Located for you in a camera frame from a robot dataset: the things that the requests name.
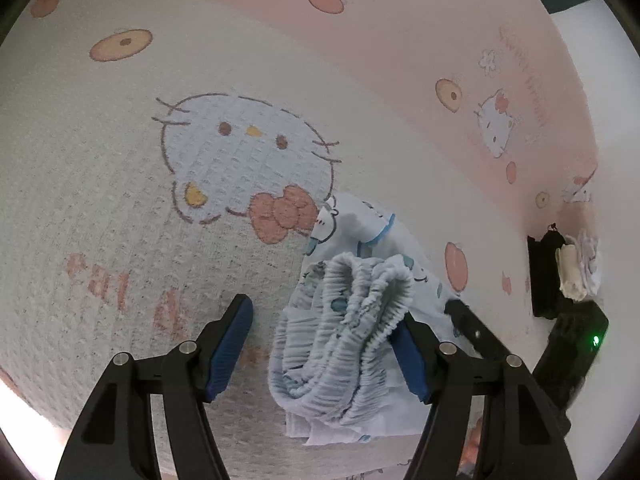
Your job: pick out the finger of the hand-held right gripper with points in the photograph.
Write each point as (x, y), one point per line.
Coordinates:
(467, 325)

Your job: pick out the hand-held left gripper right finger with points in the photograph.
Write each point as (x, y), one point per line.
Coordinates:
(410, 360)

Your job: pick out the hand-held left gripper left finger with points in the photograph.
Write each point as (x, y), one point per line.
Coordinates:
(230, 345)

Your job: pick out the light blue printed pants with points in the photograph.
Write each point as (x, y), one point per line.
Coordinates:
(340, 350)

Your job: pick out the cream folded cloth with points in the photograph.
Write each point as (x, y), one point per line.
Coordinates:
(570, 270)

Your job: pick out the white crumpled cloth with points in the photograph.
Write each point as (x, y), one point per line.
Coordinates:
(589, 260)

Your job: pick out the pink cat print blanket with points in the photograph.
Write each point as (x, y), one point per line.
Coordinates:
(150, 210)

